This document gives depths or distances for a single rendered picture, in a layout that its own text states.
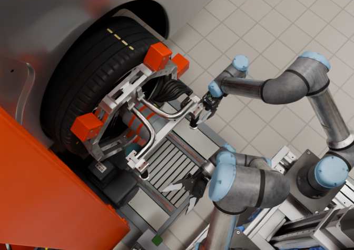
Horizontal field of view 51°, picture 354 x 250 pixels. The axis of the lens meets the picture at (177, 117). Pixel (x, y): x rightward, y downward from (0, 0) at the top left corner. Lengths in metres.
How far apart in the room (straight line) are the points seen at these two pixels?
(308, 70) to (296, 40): 1.70
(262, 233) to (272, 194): 0.68
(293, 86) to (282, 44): 1.69
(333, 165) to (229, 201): 0.59
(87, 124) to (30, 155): 0.94
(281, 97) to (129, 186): 1.06
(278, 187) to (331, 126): 0.51
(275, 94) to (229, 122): 1.30
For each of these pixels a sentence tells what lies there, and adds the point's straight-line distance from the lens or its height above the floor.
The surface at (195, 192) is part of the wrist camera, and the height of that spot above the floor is 0.95.
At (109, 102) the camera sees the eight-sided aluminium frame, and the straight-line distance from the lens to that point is 1.48.
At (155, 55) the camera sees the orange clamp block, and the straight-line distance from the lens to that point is 1.53.
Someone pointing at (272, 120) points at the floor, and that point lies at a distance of 2.74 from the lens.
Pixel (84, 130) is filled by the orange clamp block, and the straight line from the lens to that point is 1.47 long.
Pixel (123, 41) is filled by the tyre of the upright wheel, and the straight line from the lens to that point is 1.56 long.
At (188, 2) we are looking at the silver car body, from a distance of 1.97.
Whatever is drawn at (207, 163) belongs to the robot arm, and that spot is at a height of 0.91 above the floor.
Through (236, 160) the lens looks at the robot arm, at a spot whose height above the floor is 1.03.
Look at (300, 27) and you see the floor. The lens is 3.18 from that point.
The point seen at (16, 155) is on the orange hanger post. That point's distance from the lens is 0.51.
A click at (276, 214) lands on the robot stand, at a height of 0.73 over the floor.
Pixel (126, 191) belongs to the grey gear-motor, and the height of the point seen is 0.40.
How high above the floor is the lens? 2.47
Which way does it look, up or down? 69 degrees down
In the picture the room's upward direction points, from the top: 5 degrees clockwise
